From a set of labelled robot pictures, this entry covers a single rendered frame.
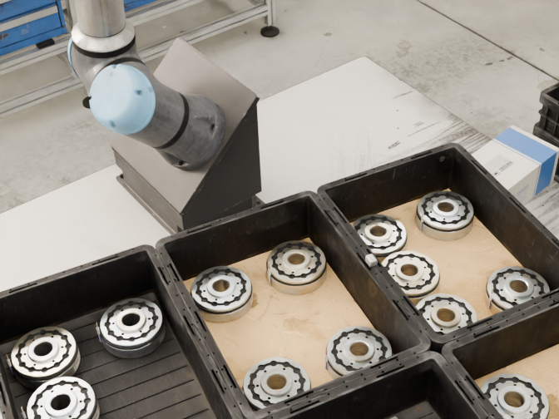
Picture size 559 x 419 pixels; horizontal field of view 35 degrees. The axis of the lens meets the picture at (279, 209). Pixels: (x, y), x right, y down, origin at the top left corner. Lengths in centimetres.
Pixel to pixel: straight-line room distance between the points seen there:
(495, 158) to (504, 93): 162
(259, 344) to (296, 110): 83
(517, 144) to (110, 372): 98
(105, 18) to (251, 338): 62
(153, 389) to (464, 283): 55
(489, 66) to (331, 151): 171
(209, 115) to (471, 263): 56
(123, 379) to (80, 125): 204
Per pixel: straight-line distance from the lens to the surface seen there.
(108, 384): 143
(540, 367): 146
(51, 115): 347
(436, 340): 133
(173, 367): 144
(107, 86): 162
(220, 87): 176
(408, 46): 372
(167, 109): 162
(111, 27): 165
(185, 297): 139
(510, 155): 190
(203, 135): 168
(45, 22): 326
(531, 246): 156
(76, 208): 194
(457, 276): 156
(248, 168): 178
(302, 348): 144
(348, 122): 210
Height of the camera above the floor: 195
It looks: 42 degrees down
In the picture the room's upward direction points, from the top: 2 degrees counter-clockwise
